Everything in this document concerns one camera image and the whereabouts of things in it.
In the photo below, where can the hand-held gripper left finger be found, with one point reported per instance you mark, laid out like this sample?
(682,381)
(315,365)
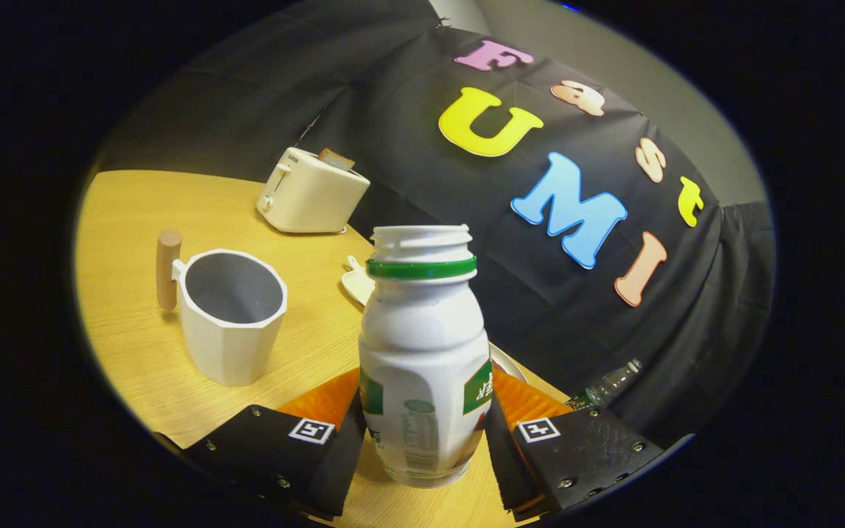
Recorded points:
(345,469)

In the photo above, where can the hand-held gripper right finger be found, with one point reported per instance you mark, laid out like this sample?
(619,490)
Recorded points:
(503,462)

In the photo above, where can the white divided dish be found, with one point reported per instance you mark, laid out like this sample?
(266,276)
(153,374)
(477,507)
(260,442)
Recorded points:
(356,282)

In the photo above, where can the white round plate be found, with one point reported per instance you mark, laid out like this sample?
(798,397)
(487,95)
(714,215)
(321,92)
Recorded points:
(507,361)

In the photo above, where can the black backdrop cloth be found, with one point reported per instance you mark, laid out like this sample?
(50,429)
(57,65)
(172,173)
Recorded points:
(408,147)

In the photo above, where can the clear plastic water bottle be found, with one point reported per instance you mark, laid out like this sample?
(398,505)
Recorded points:
(609,381)

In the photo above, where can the cream toaster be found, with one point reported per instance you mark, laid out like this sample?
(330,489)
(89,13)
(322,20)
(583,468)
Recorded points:
(309,198)

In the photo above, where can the toast slice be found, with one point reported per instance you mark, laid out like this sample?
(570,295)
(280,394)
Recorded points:
(336,159)

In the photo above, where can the wooden table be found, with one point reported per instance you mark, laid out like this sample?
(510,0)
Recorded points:
(136,220)

